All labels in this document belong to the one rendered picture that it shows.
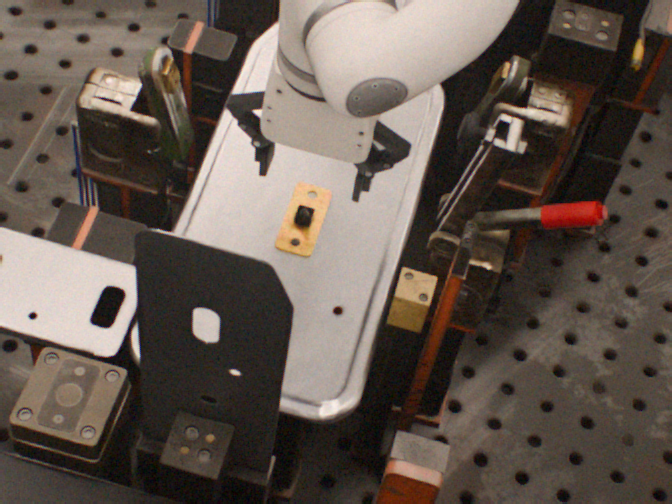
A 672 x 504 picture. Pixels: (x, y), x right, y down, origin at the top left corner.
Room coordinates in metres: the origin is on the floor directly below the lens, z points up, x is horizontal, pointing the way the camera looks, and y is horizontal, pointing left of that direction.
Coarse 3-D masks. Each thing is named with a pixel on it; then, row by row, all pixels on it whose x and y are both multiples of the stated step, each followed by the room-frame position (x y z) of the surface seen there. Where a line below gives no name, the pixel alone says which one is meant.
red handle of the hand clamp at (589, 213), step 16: (528, 208) 0.70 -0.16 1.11; (544, 208) 0.69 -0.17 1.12; (560, 208) 0.69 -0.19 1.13; (576, 208) 0.69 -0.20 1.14; (592, 208) 0.68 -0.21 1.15; (480, 224) 0.69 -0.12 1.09; (496, 224) 0.69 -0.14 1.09; (512, 224) 0.68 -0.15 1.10; (528, 224) 0.68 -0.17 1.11; (544, 224) 0.68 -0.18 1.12; (560, 224) 0.68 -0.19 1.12; (576, 224) 0.68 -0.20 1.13; (592, 224) 0.68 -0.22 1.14
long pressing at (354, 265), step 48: (432, 96) 0.90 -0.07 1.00; (240, 144) 0.79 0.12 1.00; (432, 144) 0.84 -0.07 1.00; (192, 192) 0.72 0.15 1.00; (240, 192) 0.73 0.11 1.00; (288, 192) 0.74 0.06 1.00; (336, 192) 0.75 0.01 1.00; (384, 192) 0.76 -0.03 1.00; (240, 240) 0.67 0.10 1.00; (336, 240) 0.70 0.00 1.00; (384, 240) 0.71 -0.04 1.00; (288, 288) 0.63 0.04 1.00; (336, 288) 0.64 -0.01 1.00; (384, 288) 0.65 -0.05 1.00; (336, 336) 0.59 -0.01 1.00; (288, 384) 0.53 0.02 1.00; (336, 384) 0.54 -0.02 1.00
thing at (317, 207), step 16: (304, 192) 0.74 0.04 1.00; (320, 192) 0.75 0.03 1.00; (288, 208) 0.72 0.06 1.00; (304, 208) 0.72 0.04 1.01; (320, 208) 0.73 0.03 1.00; (288, 224) 0.70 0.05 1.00; (304, 224) 0.70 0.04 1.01; (320, 224) 0.71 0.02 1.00; (288, 240) 0.68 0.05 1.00; (304, 240) 0.69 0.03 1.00
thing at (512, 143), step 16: (464, 128) 0.69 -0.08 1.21; (480, 128) 0.70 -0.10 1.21; (496, 128) 0.71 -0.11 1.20; (512, 128) 0.70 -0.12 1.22; (464, 144) 0.69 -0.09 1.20; (496, 144) 0.68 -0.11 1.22; (512, 144) 0.68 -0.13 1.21; (480, 160) 0.71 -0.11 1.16; (496, 160) 0.68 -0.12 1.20; (464, 176) 0.71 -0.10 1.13; (480, 176) 0.68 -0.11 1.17; (496, 176) 0.68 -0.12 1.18; (464, 192) 0.68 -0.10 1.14; (480, 192) 0.68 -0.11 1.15; (448, 208) 0.71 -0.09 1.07; (464, 208) 0.68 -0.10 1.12; (448, 224) 0.68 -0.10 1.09; (464, 224) 0.68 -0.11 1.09
